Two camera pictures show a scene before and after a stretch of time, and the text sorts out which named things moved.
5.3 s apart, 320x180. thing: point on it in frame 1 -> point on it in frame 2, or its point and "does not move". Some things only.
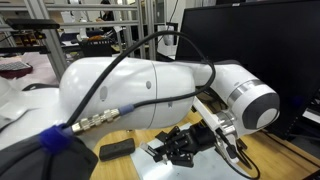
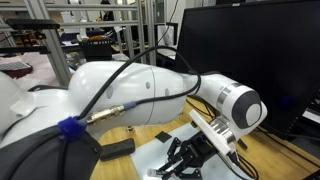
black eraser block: x=113 y=149 does not move
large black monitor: x=278 y=40 does not move
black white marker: x=149 y=149 -> x=154 y=173
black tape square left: x=162 y=135 does not move
